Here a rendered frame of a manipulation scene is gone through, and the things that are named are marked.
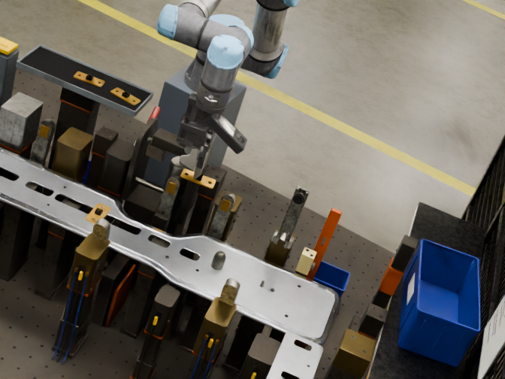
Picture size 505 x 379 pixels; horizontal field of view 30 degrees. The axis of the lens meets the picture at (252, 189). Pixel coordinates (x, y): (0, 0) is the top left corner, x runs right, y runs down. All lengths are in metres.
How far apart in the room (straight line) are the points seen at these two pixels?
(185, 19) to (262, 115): 3.01
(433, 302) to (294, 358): 0.48
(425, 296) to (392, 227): 2.12
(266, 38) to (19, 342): 1.08
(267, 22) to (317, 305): 0.79
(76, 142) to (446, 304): 1.09
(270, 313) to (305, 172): 2.51
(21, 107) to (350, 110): 3.17
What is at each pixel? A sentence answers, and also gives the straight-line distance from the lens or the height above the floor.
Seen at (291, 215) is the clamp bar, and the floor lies 1.13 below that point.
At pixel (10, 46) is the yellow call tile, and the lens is 2.81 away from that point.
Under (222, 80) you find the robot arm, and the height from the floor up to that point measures 1.55.
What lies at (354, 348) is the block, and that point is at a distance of 2.28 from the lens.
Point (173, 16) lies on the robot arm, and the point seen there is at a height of 1.60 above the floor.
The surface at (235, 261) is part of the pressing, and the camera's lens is 2.48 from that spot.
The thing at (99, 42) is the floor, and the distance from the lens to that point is 5.41.
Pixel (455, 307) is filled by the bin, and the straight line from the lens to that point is 2.60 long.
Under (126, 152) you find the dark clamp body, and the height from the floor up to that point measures 1.08.
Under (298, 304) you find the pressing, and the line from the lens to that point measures 2.42.
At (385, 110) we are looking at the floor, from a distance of 5.69.
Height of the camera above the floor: 2.53
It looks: 34 degrees down
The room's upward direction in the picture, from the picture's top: 20 degrees clockwise
